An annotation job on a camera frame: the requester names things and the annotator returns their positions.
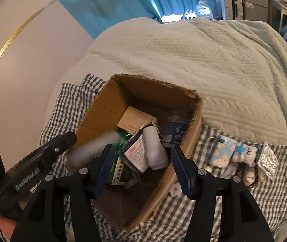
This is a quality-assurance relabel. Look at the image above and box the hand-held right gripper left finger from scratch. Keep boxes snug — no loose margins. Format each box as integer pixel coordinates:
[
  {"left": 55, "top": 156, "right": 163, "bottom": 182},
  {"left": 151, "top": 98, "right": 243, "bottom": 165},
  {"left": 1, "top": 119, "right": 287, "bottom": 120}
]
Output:
[{"left": 10, "top": 144, "right": 115, "bottom": 242}]

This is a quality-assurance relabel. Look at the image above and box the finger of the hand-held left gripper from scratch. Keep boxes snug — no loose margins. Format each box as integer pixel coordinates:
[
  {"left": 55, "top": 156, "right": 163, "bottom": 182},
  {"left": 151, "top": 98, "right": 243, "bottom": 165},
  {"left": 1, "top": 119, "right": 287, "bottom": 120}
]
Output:
[{"left": 32, "top": 132, "right": 77, "bottom": 162}]

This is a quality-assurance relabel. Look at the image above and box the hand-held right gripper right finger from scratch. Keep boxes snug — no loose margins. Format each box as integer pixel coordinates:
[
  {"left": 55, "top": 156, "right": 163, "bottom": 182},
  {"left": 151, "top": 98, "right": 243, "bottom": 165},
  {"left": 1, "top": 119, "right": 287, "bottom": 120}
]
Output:
[{"left": 171, "top": 146, "right": 275, "bottom": 242}]

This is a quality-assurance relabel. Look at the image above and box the green medicine box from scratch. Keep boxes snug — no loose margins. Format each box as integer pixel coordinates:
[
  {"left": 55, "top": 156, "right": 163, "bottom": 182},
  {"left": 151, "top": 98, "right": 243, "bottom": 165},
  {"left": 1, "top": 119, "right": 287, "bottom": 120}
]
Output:
[{"left": 107, "top": 144, "right": 139, "bottom": 187}]

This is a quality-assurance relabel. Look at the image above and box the clear plastic bag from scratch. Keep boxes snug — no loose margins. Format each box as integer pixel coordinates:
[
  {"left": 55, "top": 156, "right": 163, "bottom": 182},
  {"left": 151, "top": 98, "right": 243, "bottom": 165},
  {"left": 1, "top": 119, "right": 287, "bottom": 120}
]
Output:
[{"left": 68, "top": 130, "right": 124, "bottom": 168}]

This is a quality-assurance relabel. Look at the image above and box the white medicine box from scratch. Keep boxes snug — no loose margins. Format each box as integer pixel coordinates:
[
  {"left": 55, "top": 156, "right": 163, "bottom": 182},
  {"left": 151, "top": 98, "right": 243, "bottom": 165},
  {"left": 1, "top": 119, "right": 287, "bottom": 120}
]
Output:
[{"left": 119, "top": 122, "right": 159, "bottom": 173}]

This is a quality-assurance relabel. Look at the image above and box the dark patterned tissue packet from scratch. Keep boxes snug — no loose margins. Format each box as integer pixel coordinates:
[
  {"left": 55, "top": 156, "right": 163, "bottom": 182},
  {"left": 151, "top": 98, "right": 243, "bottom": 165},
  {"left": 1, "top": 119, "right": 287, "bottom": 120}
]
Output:
[{"left": 162, "top": 111, "right": 192, "bottom": 148}]

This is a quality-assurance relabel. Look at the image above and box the beige paper box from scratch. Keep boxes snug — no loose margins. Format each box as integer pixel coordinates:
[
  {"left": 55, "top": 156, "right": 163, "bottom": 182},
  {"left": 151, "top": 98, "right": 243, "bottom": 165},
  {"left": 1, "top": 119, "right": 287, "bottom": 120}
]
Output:
[{"left": 117, "top": 106, "right": 159, "bottom": 135}]

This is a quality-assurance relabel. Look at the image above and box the brown cardboard box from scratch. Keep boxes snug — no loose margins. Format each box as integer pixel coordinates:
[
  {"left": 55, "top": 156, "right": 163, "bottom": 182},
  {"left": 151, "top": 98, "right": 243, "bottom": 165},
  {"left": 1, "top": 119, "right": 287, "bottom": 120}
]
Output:
[{"left": 74, "top": 74, "right": 203, "bottom": 232}]

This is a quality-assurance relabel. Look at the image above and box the person's left forearm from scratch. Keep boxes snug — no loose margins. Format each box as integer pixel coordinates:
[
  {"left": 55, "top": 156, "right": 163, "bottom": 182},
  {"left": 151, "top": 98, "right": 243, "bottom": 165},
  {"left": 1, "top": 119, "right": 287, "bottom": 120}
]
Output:
[{"left": 0, "top": 217, "right": 16, "bottom": 241}]

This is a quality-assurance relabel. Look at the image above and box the small white packet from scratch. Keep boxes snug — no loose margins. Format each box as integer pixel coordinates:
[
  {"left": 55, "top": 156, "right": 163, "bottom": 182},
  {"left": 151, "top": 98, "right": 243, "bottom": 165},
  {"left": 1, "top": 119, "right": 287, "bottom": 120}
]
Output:
[{"left": 170, "top": 180, "right": 184, "bottom": 197}]

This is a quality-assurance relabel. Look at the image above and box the cloud print tissue packet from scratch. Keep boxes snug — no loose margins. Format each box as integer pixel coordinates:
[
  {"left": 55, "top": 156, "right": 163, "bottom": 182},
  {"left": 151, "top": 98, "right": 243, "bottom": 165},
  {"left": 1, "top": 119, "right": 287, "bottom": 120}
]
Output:
[{"left": 208, "top": 135, "right": 238, "bottom": 169}]

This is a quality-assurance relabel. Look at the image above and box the white plush bear toy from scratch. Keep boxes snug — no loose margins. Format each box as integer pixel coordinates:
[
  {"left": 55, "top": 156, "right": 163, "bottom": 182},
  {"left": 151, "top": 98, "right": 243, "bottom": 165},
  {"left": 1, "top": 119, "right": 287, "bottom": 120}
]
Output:
[{"left": 231, "top": 142, "right": 258, "bottom": 168}]

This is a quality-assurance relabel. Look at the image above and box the silver foil packet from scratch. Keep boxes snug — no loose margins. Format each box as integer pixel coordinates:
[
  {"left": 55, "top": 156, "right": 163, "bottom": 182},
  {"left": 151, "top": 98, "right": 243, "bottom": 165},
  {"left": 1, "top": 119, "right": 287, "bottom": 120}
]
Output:
[{"left": 257, "top": 143, "right": 279, "bottom": 181}]

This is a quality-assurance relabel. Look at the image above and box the grey checked cloth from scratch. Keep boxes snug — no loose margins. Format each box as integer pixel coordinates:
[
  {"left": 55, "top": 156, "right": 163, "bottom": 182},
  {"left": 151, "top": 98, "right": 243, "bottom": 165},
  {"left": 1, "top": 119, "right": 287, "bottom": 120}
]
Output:
[{"left": 39, "top": 74, "right": 287, "bottom": 242}]

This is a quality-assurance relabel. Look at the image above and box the pale green knit blanket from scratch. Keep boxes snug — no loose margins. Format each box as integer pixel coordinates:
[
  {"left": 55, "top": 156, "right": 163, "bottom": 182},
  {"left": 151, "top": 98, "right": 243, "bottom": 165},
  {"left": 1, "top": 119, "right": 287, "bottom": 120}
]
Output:
[{"left": 84, "top": 17, "right": 287, "bottom": 149}]

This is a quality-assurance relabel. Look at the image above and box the blue curtain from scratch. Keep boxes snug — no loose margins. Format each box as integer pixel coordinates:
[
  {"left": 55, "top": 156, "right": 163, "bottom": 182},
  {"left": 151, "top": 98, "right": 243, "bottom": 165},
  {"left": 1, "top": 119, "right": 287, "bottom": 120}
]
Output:
[{"left": 36, "top": 0, "right": 219, "bottom": 39}]

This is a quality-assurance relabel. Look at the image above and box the black white patterned object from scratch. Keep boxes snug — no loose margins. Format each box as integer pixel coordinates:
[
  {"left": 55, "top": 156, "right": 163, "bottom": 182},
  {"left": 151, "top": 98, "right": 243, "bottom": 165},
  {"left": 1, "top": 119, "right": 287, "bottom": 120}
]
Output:
[{"left": 181, "top": 10, "right": 195, "bottom": 21}]

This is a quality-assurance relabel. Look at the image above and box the clear water bottle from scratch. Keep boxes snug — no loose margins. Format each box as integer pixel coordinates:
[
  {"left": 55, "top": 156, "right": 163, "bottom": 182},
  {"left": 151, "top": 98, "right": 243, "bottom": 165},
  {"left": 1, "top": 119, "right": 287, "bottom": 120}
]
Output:
[{"left": 194, "top": 1, "right": 214, "bottom": 21}]

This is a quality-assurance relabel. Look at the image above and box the white suitcase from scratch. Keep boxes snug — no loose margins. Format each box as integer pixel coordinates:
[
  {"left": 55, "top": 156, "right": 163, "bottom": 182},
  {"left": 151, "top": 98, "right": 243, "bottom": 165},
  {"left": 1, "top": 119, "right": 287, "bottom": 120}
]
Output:
[{"left": 219, "top": 0, "right": 246, "bottom": 21}]

